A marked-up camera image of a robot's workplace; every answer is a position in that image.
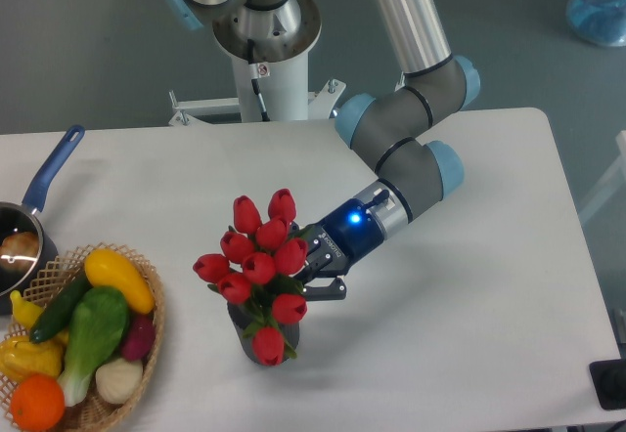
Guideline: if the yellow bell pepper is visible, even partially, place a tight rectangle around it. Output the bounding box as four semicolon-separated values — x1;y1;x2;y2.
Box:
1;335;65;383

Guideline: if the woven wicker basket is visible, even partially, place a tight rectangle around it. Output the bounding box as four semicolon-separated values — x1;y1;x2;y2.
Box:
0;241;166;432

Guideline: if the black device at table edge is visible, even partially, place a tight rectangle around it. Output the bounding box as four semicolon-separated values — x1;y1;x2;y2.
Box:
589;359;625;410

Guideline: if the blue plastic bag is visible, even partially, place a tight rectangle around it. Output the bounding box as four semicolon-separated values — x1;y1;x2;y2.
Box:
565;0;625;47

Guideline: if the green bok choy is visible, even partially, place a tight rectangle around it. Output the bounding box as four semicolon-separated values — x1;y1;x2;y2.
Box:
58;286;129;408

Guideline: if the dark grey ribbed vase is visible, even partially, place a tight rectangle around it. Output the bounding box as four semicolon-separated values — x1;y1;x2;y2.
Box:
227;302;300;365

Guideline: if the blue handled saucepan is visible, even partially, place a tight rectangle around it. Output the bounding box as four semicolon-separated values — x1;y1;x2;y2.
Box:
1;125;85;316

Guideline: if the orange fruit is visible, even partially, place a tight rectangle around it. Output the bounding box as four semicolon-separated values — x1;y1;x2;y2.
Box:
10;374;66;431

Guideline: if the purple red radish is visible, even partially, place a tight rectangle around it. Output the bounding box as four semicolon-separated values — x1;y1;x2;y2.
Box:
119;315;156;362

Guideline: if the brown bread roll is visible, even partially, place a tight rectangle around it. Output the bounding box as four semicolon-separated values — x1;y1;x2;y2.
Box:
1;232;39;275

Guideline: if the red tulip bouquet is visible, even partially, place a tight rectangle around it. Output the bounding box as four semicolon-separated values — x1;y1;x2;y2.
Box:
193;189;308;367

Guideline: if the yellow squash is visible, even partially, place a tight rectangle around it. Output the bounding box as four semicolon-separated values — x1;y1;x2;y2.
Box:
84;248;156;315

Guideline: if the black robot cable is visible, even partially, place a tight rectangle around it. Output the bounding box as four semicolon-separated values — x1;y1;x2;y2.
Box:
246;38;271;122

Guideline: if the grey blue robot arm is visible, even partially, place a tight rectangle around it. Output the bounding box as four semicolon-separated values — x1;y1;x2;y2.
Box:
166;0;480;301

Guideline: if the white metal base frame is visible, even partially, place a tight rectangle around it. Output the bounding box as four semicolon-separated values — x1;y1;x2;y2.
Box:
167;69;410;127

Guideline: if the white garlic bulb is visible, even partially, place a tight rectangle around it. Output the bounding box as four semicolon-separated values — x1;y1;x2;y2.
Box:
95;357;143;405

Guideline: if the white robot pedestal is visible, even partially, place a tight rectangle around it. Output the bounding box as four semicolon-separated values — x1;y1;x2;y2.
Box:
212;0;321;123

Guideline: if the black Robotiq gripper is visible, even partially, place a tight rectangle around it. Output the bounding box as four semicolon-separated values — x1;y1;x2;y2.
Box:
288;197;384;301

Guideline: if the dark green cucumber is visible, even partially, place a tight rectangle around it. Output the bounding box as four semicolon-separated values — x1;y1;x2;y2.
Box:
29;271;92;344

